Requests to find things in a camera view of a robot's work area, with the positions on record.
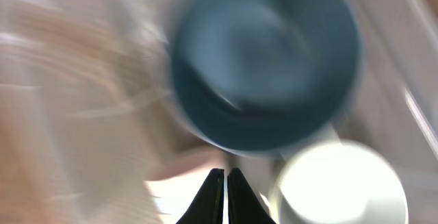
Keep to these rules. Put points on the grey small bowl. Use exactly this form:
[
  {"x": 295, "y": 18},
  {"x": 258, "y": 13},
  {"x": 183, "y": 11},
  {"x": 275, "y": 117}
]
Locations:
[{"x": 338, "y": 182}]

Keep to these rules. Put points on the clear plastic storage container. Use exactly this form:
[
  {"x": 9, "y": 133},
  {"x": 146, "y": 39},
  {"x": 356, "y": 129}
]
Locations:
[{"x": 84, "y": 120}]

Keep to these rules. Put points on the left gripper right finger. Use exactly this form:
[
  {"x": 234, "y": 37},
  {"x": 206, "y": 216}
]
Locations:
[{"x": 243, "y": 205}]

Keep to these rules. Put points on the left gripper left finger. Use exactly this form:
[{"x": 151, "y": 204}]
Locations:
[{"x": 207, "y": 205}]

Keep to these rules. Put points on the dark blue bowl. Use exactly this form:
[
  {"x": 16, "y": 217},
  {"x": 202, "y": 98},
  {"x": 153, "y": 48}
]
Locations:
[{"x": 259, "y": 76}]

